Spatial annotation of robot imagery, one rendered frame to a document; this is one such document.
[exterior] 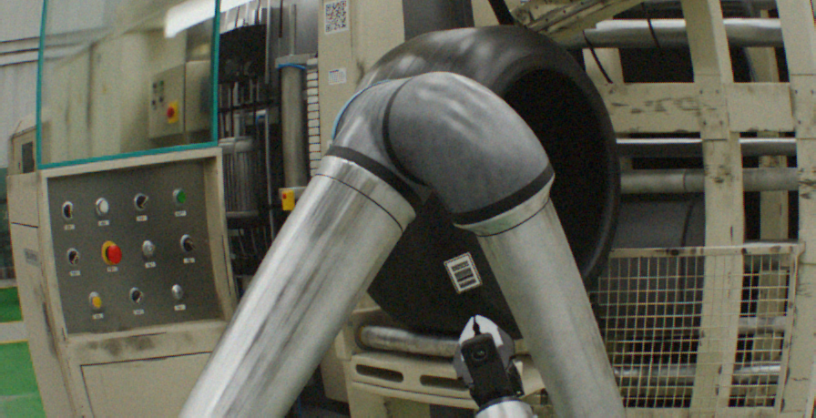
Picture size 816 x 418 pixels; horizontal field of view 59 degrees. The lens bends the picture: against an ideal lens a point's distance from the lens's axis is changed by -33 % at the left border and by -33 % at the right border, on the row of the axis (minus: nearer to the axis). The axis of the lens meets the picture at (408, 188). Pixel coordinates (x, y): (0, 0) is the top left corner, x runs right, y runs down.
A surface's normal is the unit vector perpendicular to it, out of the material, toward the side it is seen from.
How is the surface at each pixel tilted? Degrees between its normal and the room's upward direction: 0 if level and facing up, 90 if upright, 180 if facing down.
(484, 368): 97
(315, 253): 70
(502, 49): 48
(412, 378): 90
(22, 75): 90
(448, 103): 56
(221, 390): 63
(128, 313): 90
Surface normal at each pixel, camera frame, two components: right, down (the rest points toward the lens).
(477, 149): -0.17, -0.22
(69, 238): 0.70, -0.01
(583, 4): -0.71, 0.08
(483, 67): 0.10, -0.53
